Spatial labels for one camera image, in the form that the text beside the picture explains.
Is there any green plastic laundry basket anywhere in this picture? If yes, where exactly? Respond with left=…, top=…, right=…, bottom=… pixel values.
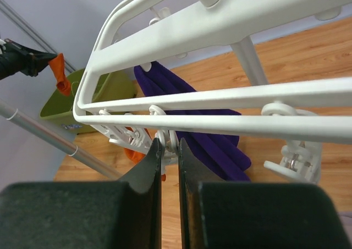
left=38, top=67, right=137, bottom=136

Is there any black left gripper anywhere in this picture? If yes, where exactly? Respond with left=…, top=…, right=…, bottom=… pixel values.
left=0, top=38, right=57, bottom=80

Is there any orange sock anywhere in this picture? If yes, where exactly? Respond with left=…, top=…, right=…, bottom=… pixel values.
left=48, top=53, right=71, bottom=96
left=124, top=127, right=166, bottom=181

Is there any purple cloth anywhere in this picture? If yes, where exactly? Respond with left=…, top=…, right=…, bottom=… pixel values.
left=134, top=61, right=252, bottom=182

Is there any white clip sock hanger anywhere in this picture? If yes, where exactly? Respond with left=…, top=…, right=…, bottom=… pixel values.
left=71, top=0, right=352, bottom=184

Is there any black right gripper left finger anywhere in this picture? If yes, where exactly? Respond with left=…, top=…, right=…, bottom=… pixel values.
left=1, top=139, right=162, bottom=248

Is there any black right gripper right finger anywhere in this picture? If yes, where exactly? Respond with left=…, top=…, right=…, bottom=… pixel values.
left=178, top=140, right=351, bottom=248

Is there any white and grey drying rack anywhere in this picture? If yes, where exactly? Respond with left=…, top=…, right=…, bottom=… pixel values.
left=0, top=37, right=269, bottom=181

